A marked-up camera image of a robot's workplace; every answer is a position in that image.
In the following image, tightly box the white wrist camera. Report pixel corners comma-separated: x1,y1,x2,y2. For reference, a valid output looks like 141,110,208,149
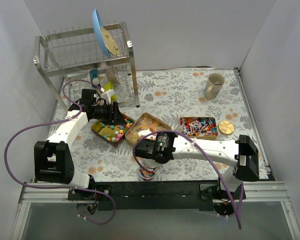
100,89,115,104
141,159,157,172

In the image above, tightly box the lime green bowl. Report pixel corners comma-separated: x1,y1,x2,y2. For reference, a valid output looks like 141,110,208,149
103,82,117,102

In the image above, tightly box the steel dish rack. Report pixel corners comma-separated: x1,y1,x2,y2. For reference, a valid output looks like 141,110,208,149
33,21,140,111

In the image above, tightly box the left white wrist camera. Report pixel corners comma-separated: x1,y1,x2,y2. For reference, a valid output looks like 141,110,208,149
100,89,115,104

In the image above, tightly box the aluminium frame rail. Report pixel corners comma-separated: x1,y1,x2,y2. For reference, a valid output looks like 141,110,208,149
10,181,300,240

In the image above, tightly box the blue white mug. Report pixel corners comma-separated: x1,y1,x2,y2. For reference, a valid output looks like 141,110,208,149
88,68,100,86

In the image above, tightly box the gold tin of gummy candies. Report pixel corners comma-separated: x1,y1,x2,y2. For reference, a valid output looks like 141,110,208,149
125,112,172,146

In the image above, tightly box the clear round candy jar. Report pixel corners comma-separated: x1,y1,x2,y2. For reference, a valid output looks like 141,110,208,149
138,168,156,182

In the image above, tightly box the blue plate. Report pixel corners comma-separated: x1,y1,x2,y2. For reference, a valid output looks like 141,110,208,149
91,9,110,58

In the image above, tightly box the cream floral plate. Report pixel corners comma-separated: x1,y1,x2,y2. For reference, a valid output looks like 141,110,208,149
100,27,121,57

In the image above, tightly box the patterned ceramic cup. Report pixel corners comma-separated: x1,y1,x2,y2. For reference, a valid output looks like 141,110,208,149
105,66,120,84

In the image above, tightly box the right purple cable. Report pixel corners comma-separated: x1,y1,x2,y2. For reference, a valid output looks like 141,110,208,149
132,129,246,230

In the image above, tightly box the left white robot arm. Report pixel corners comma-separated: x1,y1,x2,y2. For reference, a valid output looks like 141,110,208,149
34,88,127,200

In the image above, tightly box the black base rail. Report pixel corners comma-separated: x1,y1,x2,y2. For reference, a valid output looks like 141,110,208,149
67,180,233,215

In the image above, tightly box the beige ceramic mug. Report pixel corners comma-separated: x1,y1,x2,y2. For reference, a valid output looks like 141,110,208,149
204,72,226,100

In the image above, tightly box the gold round jar lid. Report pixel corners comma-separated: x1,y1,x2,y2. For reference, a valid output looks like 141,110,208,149
218,120,235,135

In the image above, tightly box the gold tin of lollipops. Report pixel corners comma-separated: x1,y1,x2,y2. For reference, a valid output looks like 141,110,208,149
179,117,219,141

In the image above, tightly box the gold tin of star candies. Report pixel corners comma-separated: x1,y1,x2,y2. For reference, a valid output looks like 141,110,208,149
90,114,135,148

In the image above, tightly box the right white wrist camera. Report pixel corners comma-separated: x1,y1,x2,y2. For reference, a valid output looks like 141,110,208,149
141,159,157,172

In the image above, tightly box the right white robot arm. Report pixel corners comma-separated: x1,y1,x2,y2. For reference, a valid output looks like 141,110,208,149
132,130,260,199

